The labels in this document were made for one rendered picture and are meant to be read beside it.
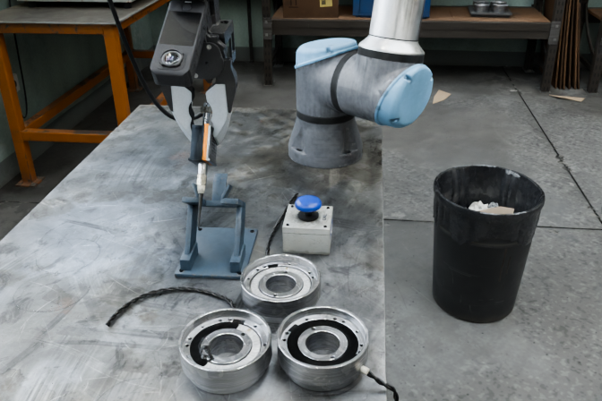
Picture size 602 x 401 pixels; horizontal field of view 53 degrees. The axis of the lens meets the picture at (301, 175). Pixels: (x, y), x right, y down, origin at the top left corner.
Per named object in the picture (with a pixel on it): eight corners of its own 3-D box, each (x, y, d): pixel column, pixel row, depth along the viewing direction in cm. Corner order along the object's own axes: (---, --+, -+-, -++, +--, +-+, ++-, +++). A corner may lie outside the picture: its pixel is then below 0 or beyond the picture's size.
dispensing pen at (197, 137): (183, 226, 77) (192, 98, 79) (192, 227, 81) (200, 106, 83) (200, 226, 77) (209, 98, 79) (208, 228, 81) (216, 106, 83)
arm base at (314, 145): (293, 137, 131) (292, 93, 127) (363, 139, 130) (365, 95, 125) (283, 166, 118) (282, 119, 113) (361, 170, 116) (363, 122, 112)
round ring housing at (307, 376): (259, 369, 70) (257, 342, 68) (312, 320, 77) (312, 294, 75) (335, 411, 64) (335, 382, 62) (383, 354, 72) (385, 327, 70)
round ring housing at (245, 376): (255, 407, 65) (253, 379, 63) (166, 388, 67) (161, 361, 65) (283, 341, 74) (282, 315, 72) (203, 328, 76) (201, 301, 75)
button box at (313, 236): (330, 255, 90) (330, 226, 88) (282, 252, 91) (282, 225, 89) (333, 226, 98) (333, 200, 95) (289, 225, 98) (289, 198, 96)
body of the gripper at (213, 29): (238, 62, 82) (232, -30, 76) (226, 86, 75) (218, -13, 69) (183, 61, 83) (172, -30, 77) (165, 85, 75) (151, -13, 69)
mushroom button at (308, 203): (320, 234, 91) (320, 206, 89) (294, 234, 91) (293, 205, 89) (322, 221, 94) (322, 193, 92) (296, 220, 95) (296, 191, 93)
